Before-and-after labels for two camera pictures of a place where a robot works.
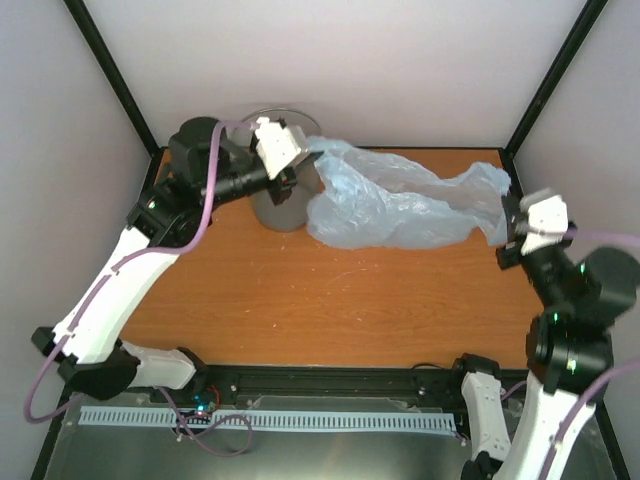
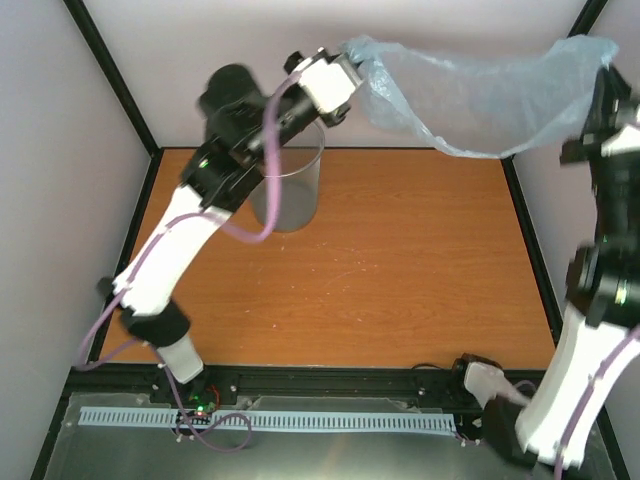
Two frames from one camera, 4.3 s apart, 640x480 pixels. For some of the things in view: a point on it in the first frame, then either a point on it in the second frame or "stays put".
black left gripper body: (289, 183) to (286, 129)
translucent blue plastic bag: (364, 201) to (484, 107)
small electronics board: (203, 404) stays put
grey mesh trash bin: (290, 214) stays put
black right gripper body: (507, 253) to (598, 124)
